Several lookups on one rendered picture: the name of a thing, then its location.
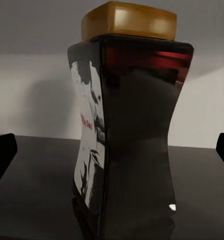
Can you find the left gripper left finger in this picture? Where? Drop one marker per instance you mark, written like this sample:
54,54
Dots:
8,149

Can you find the bottle of coffee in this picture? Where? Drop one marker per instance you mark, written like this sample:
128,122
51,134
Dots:
128,72

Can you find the shelf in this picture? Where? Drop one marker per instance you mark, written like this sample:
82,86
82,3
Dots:
37,203

